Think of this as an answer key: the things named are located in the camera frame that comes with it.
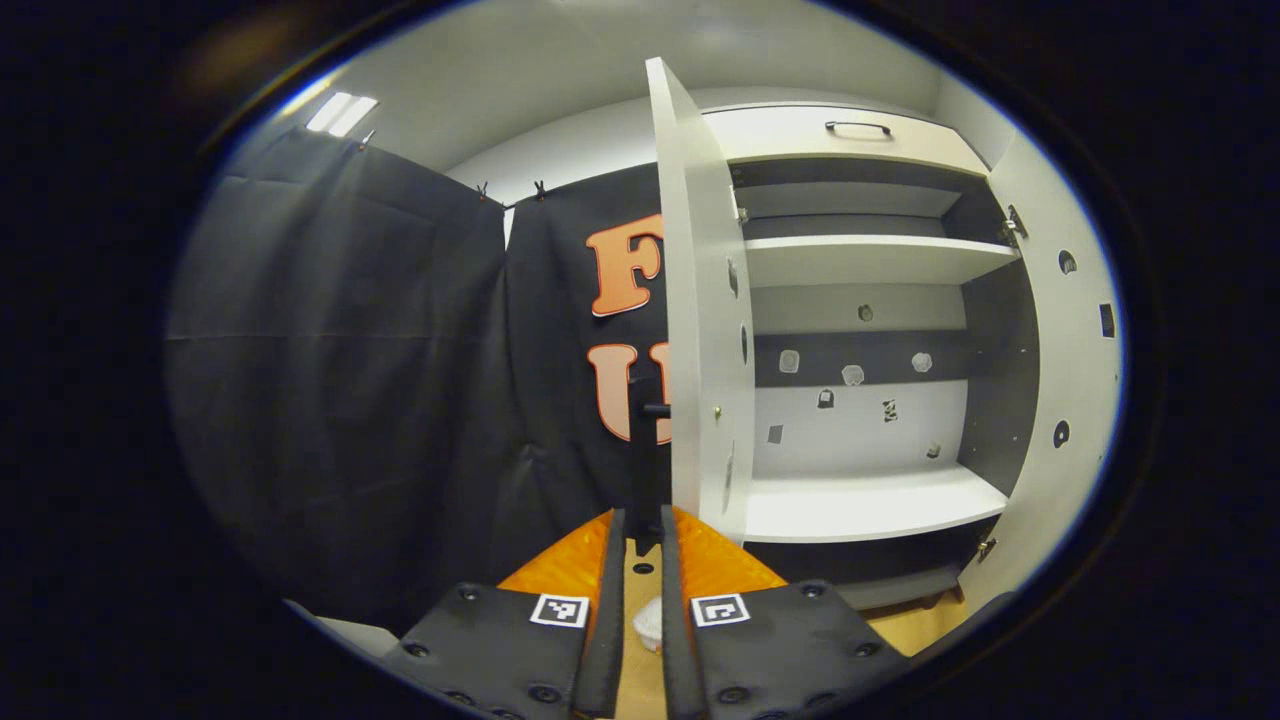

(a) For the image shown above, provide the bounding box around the black backdrop cloth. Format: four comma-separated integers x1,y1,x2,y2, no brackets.
165,125,673,641

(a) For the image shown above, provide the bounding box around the narrow ceiling light panel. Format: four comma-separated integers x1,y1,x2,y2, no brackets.
305,92,379,139

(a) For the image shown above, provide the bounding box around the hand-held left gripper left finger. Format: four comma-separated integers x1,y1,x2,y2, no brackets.
380,508,627,720

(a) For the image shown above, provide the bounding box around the black door handle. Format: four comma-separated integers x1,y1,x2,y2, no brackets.
628,375,673,556

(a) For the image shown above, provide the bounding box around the white cabinet shelf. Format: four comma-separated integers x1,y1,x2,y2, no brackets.
744,464,1010,545
744,234,1022,290

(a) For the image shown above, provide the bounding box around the white lidded cup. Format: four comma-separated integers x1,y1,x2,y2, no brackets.
632,596,665,653

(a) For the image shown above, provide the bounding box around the white double-door shoe cabinet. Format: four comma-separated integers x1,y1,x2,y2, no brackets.
703,100,1046,613

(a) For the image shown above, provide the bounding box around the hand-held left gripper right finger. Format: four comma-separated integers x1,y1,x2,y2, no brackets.
660,505,911,720

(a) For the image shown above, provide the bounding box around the white cabinet door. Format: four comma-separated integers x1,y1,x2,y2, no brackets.
958,130,1122,617
645,57,758,549

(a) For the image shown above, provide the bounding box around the white cabinet drawer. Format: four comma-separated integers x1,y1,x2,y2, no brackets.
703,103,991,177

